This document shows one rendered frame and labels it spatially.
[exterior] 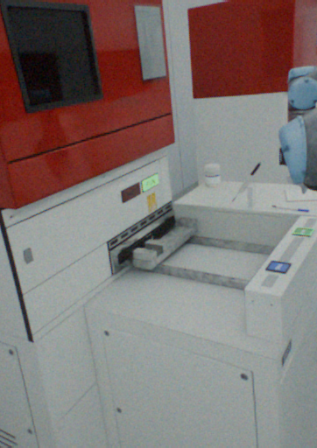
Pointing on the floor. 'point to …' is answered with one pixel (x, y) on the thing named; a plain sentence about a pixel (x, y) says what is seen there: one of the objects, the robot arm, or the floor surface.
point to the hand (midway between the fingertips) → (306, 189)
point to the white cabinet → (211, 385)
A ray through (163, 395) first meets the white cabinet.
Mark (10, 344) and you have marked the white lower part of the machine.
